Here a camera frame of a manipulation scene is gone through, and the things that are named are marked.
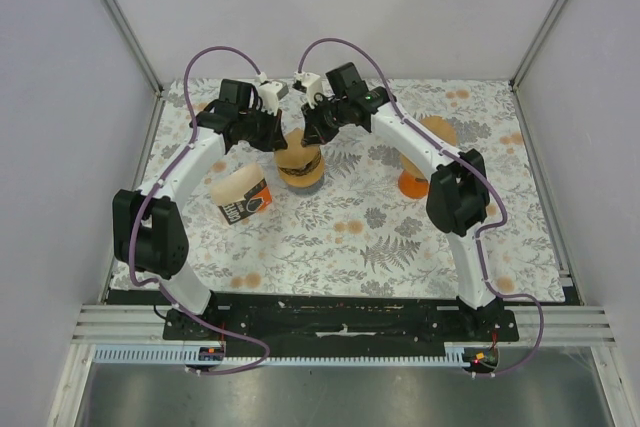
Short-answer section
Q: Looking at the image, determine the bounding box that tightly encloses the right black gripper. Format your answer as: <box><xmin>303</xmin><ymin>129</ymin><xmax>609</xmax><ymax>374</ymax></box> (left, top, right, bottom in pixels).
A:
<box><xmin>301</xmin><ymin>96</ymin><xmax>348</xmax><ymax>148</ymax></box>

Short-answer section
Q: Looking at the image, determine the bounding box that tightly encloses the coffee filter package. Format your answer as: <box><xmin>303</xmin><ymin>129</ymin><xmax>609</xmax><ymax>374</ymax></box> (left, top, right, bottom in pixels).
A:
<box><xmin>210</xmin><ymin>163</ymin><xmax>272</xmax><ymax>225</ymax></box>

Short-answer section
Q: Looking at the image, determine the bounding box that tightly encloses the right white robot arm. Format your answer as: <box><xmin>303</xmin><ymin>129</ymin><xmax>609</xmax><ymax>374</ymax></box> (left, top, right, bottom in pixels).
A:
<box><xmin>294</xmin><ymin>63</ymin><xmax>497</xmax><ymax>341</ymax></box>

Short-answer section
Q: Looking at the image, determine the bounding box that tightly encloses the orange glass carafe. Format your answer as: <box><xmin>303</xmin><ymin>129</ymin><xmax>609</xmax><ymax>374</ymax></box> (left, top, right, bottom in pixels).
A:
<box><xmin>397</xmin><ymin>171</ymin><xmax>429</xmax><ymax>199</ymax></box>

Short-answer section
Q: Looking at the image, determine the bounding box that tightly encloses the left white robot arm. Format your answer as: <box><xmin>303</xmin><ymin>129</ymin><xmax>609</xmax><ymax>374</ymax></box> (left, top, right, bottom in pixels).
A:
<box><xmin>112</xmin><ymin>79</ymin><xmax>288</xmax><ymax>340</ymax></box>

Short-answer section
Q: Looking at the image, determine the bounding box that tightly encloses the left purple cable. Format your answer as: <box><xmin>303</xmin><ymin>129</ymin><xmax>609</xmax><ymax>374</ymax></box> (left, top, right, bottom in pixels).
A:
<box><xmin>128</xmin><ymin>45</ymin><xmax>274</xmax><ymax>377</ymax></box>

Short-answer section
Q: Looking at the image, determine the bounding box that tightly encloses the floral tablecloth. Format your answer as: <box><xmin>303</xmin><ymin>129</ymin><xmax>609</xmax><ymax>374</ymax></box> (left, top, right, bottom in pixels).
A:
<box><xmin>110</xmin><ymin>77</ymin><xmax>566</xmax><ymax>301</ymax></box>

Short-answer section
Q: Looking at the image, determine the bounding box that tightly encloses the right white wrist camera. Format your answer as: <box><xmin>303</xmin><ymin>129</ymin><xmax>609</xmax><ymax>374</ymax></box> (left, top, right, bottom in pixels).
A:
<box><xmin>293</xmin><ymin>72</ymin><xmax>324</xmax><ymax>108</ymax></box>

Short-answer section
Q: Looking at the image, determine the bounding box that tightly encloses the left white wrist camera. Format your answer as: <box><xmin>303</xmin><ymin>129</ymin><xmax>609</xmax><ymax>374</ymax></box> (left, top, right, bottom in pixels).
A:
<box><xmin>256</xmin><ymin>72</ymin><xmax>289</xmax><ymax>115</ymax></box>

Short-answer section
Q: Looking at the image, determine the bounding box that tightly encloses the white slotted cable duct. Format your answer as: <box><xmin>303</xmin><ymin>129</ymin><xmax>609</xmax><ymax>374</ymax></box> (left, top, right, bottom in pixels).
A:
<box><xmin>93</xmin><ymin>344</ymin><xmax>477</xmax><ymax>367</ymax></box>

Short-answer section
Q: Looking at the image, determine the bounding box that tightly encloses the black mounting base plate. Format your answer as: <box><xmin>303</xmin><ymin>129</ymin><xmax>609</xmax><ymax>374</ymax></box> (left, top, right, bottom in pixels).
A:
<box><xmin>162</xmin><ymin>293</ymin><xmax>519</xmax><ymax>356</ymax></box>

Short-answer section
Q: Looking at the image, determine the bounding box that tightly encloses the brown paper coffee filter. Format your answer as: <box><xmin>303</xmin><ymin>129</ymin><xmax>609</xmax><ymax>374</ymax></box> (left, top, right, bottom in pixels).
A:
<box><xmin>274</xmin><ymin>128</ymin><xmax>321</xmax><ymax>167</ymax></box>

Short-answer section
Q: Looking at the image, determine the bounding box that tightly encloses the grey glass dripper cone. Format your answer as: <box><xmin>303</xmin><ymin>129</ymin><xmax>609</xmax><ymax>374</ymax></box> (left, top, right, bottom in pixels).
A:
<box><xmin>278</xmin><ymin>154</ymin><xmax>323</xmax><ymax>177</ymax></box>

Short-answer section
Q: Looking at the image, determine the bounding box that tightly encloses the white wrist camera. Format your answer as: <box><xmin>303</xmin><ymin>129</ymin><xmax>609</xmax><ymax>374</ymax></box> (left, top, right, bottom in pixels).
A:
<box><xmin>293</xmin><ymin>72</ymin><xmax>324</xmax><ymax>108</ymax></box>
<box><xmin>256</xmin><ymin>72</ymin><xmax>289</xmax><ymax>115</ymax></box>

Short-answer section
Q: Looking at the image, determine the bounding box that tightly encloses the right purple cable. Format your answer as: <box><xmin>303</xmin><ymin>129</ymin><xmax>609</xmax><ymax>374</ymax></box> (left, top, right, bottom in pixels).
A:
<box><xmin>297</xmin><ymin>38</ymin><xmax>545</xmax><ymax>379</ymax></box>

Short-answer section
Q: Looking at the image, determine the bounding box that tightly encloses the aluminium frame rail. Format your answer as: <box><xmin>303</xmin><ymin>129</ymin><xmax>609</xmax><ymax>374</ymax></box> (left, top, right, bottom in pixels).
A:
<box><xmin>72</xmin><ymin>305</ymin><xmax>616</xmax><ymax>347</ymax></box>

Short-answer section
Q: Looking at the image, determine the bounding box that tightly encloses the purple cable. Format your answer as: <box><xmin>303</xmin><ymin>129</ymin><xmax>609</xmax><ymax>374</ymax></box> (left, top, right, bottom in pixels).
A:
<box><xmin>128</xmin><ymin>45</ymin><xmax>274</xmax><ymax>377</ymax></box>
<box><xmin>297</xmin><ymin>38</ymin><xmax>545</xmax><ymax>379</ymax></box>

